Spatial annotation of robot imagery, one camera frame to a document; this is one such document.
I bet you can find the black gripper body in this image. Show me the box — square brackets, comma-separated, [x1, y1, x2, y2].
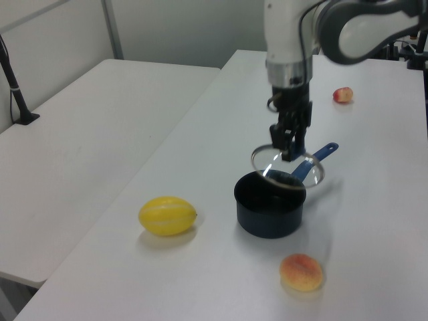
[270, 83, 314, 130]

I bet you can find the black camera stand pole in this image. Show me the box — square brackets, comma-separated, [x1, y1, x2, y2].
[406, 29, 428, 70]
[0, 32, 41, 126]

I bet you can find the glass lid with blue knob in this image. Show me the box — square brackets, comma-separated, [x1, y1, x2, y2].
[250, 142, 326, 192]

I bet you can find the dark saucepan with blue handle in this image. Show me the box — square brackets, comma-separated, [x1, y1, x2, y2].
[233, 142, 340, 239]

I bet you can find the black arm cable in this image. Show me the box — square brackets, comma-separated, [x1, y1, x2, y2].
[266, 92, 282, 110]

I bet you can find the grey metal partition post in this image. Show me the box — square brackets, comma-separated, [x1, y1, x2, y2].
[100, 0, 125, 61]

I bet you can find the orange peach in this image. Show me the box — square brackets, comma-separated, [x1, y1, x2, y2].
[279, 253, 324, 293]

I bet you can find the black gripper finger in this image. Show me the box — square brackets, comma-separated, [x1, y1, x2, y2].
[270, 122, 295, 161]
[294, 126, 308, 154]

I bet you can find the yellow striped melon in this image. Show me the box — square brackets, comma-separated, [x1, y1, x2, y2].
[138, 196, 199, 237]

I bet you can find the dark background equipment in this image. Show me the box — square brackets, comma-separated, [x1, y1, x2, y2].
[384, 31, 417, 62]

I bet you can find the red strawberry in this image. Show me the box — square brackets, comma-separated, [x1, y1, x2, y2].
[332, 87, 354, 104]

